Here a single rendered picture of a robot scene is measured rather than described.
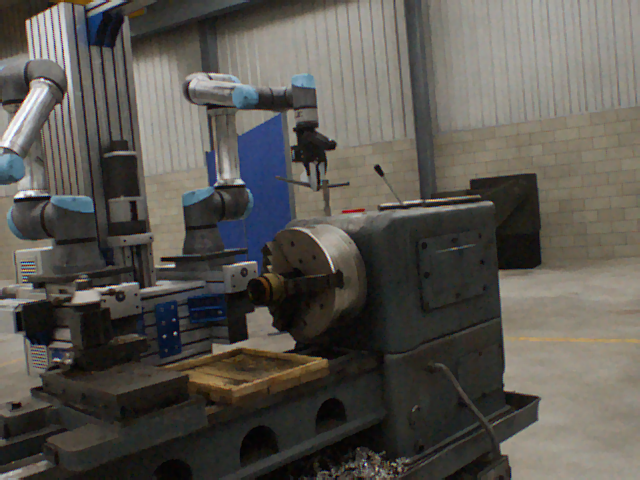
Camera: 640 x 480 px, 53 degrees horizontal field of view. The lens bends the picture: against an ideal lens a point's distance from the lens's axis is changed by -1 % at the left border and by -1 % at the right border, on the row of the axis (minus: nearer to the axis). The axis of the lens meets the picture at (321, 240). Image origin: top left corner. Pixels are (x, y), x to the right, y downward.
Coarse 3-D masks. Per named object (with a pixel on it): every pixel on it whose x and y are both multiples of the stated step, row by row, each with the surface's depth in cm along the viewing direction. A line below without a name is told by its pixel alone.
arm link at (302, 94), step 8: (296, 80) 201; (304, 80) 200; (312, 80) 202; (288, 88) 205; (296, 88) 201; (304, 88) 201; (312, 88) 202; (288, 96) 204; (296, 96) 202; (304, 96) 201; (312, 96) 202; (296, 104) 202; (304, 104) 201; (312, 104) 202
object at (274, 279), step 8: (272, 272) 174; (256, 280) 170; (264, 280) 170; (272, 280) 171; (280, 280) 172; (248, 288) 173; (256, 288) 175; (264, 288) 169; (272, 288) 170; (280, 288) 171; (248, 296) 173; (256, 296) 175; (264, 296) 169; (272, 296) 170; (280, 296) 172; (256, 304) 171; (264, 304) 171; (272, 304) 174
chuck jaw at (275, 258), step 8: (272, 240) 186; (264, 248) 183; (272, 248) 182; (280, 248) 183; (264, 256) 183; (272, 256) 180; (280, 256) 181; (264, 264) 180; (272, 264) 178; (280, 264) 180; (288, 264) 181; (264, 272) 177; (280, 272) 178; (288, 272) 180; (296, 272) 184
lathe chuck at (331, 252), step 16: (288, 240) 181; (304, 240) 176; (320, 240) 173; (336, 240) 177; (288, 256) 182; (304, 256) 177; (320, 256) 172; (336, 256) 172; (352, 256) 176; (304, 272) 178; (320, 272) 173; (352, 272) 174; (336, 288) 170; (352, 288) 174; (304, 304) 179; (320, 304) 175; (336, 304) 171; (352, 304) 176; (304, 320) 180; (320, 320) 175; (304, 336) 180; (320, 336) 180
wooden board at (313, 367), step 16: (224, 352) 184; (240, 352) 187; (256, 352) 183; (272, 352) 178; (176, 368) 173; (208, 368) 173; (224, 368) 172; (240, 368) 170; (256, 368) 169; (288, 368) 166; (304, 368) 158; (320, 368) 162; (192, 384) 155; (208, 384) 150; (256, 384) 148; (272, 384) 151; (288, 384) 155; (208, 400) 150; (224, 400) 146; (240, 400) 145
